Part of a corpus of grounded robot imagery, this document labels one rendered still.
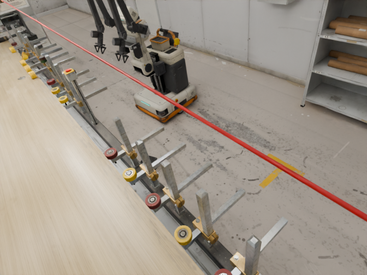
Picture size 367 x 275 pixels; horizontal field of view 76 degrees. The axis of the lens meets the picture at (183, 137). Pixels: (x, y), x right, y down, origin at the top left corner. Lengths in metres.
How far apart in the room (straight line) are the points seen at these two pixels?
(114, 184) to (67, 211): 0.27
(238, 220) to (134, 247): 1.20
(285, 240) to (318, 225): 0.31
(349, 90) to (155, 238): 2.94
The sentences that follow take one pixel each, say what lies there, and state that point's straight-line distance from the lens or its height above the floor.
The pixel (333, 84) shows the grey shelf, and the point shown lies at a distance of 3.56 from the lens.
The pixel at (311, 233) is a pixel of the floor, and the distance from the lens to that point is 2.23.
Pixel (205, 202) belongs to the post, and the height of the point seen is 1.10.
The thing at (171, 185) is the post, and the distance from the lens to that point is 1.20.
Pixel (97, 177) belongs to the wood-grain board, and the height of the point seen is 0.90.
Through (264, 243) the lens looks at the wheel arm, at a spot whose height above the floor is 0.84.
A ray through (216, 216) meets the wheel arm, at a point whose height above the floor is 0.82.
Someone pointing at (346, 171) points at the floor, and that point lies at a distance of 2.69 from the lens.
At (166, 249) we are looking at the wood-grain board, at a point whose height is 0.90.
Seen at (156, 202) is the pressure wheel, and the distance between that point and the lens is 1.26.
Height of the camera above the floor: 1.94
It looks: 42 degrees down
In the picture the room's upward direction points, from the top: 12 degrees counter-clockwise
